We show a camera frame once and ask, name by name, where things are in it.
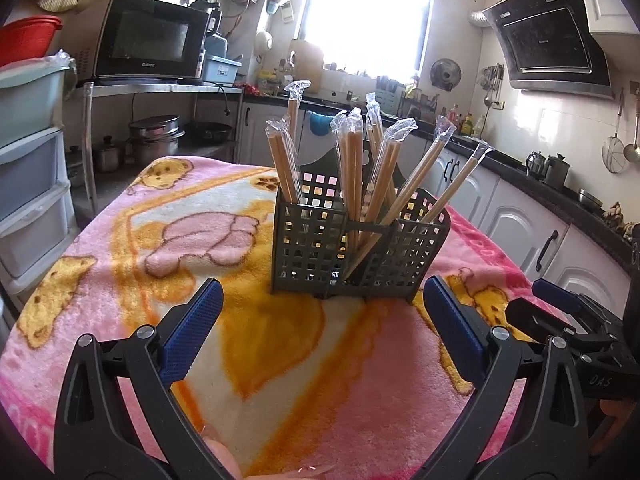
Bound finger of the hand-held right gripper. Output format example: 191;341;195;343
531;279;626;328
504;297;632;402

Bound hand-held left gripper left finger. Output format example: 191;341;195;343
52;277;236;480

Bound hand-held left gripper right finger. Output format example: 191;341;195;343
410;275;590;480

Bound dark grey perforated utensil holder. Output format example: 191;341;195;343
271;150;452;303

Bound bunch of bamboo chopsticks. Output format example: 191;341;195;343
265;80;496;281

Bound person's right hand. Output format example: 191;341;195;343
590;397;640;461

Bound person's left hand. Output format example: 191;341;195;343
202;425;337;480

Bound white kitchen base cabinets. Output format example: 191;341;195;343
235;92;640;311

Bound pink printed blanket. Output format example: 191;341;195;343
0;156;576;480

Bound steel ladle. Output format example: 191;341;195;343
624;110;640;163

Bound small steel pot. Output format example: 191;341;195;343
95;135;126;173

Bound stacked steel pots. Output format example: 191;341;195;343
125;114;186;166

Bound black wok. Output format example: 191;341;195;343
185;121;233;143

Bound row of condiment bottles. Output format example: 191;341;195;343
440;105;488;137

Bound plastic drawer cabinet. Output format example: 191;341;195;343
0;52;76;301

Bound blue hanging basket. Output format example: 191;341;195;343
307;110;336;138

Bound metal kitchen rack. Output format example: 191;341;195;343
75;80;246;221

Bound small grey fan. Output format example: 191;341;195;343
430;57;462;93

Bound black range hood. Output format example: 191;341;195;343
470;0;615;100

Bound light blue plastic box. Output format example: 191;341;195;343
202;55;243;86

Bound beige cutting board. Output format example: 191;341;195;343
289;39;323;96

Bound black microwave oven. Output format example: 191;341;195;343
92;0;213;86

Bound kitchen window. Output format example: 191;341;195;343
300;0;433;81

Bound red plastic basin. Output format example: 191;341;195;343
0;16;64;68

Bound wire mesh strainer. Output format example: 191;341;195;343
601;87;627;175

